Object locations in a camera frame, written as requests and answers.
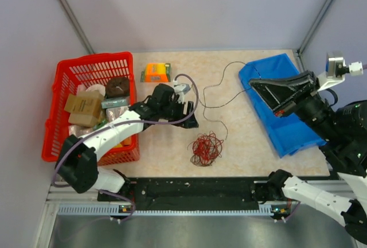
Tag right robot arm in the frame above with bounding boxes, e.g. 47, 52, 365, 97
249, 71, 366, 243

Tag teal flat packet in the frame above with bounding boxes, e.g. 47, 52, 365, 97
101, 96, 130, 109

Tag brown cardboard box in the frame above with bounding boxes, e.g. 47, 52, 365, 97
64, 91, 104, 127

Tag orange yellow box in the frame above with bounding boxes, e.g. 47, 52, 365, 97
140, 63, 171, 83

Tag pink wrapped snack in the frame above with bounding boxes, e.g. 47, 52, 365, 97
76, 84, 106, 96

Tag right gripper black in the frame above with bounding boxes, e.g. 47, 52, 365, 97
245, 69, 338, 140

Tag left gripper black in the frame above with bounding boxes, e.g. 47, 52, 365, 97
159, 98, 198, 129

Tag red plastic basket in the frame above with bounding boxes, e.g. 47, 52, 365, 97
41, 52, 137, 162

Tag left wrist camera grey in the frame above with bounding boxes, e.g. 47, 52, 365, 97
174, 83, 191, 95

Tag thin black cable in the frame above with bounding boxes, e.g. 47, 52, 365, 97
198, 61, 252, 141

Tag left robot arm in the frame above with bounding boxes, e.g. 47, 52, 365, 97
55, 84, 199, 200

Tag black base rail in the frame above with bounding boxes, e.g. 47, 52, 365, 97
97, 176, 293, 211

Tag brown round cake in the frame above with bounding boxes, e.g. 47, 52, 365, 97
106, 76, 130, 98

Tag blue plastic divided bin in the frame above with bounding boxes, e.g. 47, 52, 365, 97
238, 53, 326, 158

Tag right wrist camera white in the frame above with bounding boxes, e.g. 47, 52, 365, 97
317, 51, 366, 91

